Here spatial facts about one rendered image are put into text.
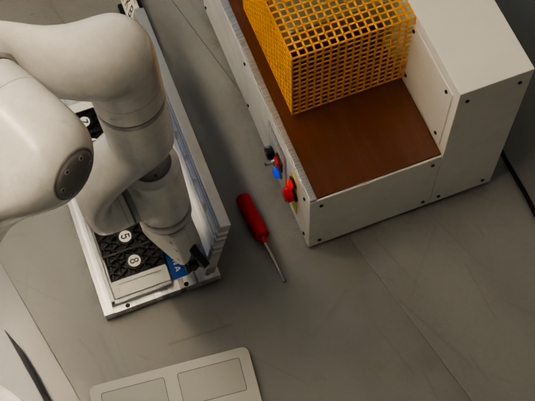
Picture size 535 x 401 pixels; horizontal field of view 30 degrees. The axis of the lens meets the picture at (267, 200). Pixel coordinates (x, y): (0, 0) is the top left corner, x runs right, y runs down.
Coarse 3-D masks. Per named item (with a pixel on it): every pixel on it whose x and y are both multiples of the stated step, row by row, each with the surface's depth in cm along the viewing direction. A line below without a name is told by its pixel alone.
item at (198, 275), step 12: (72, 204) 177; (72, 216) 176; (84, 228) 175; (84, 240) 174; (84, 252) 173; (96, 264) 172; (96, 276) 171; (108, 276) 171; (192, 276) 170; (204, 276) 171; (216, 276) 171; (96, 288) 170; (168, 288) 170; (180, 288) 170; (192, 288) 172; (108, 300) 169; (132, 300) 169; (144, 300) 169; (156, 300) 170; (108, 312) 168; (120, 312) 169
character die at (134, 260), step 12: (120, 252) 172; (132, 252) 172; (144, 252) 172; (156, 252) 172; (108, 264) 171; (120, 264) 171; (132, 264) 171; (144, 264) 171; (156, 264) 171; (120, 276) 170
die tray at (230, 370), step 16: (224, 352) 166; (240, 352) 166; (160, 368) 165; (176, 368) 165; (192, 368) 165; (208, 368) 165; (224, 368) 165; (240, 368) 165; (112, 384) 164; (128, 384) 164; (144, 384) 164; (160, 384) 164; (176, 384) 164; (192, 384) 164; (208, 384) 164; (224, 384) 164; (240, 384) 164; (256, 384) 164; (96, 400) 163; (112, 400) 163; (128, 400) 163; (144, 400) 163; (160, 400) 163; (176, 400) 163; (192, 400) 163; (208, 400) 163; (224, 400) 163; (240, 400) 163; (256, 400) 162
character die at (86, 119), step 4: (88, 108) 184; (92, 108) 184; (76, 112) 184; (80, 112) 184; (84, 112) 184; (88, 112) 184; (92, 112) 184; (80, 116) 183; (84, 116) 183; (88, 116) 183; (92, 116) 183; (96, 116) 184; (84, 120) 183; (88, 120) 183; (92, 120) 184; (96, 120) 183; (84, 124) 183; (88, 124) 182; (92, 124) 183; (96, 124) 183; (88, 128) 182; (92, 128) 183; (96, 128) 183; (100, 128) 182
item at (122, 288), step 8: (144, 272) 170; (152, 272) 170; (160, 272) 170; (168, 272) 170; (120, 280) 169; (128, 280) 169; (136, 280) 170; (144, 280) 170; (152, 280) 170; (160, 280) 169; (168, 280) 169; (112, 288) 169; (120, 288) 169; (128, 288) 169; (136, 288) 169; (144, 288) 169; (120, 296) 168
